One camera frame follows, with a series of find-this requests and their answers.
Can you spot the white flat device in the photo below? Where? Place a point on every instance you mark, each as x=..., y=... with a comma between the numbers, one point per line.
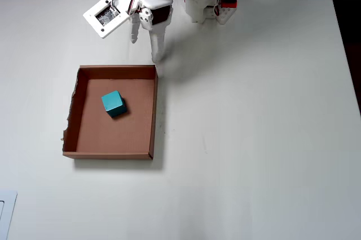
x=8, y=214

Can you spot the blue cube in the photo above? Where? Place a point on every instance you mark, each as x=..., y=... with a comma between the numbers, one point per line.
x=112, y=102

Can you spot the white robot base red clamp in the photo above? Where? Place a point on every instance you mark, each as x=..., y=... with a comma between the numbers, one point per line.
x=227, y=13

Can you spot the brown cardboard box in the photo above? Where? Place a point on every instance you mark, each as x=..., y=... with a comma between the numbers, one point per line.
x=135, y=133

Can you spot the white camera board mount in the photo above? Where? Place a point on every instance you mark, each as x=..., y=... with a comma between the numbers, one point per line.
x=93, y=16

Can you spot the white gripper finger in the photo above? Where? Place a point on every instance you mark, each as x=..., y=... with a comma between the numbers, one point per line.
x=157, y=45
x=134, y=33

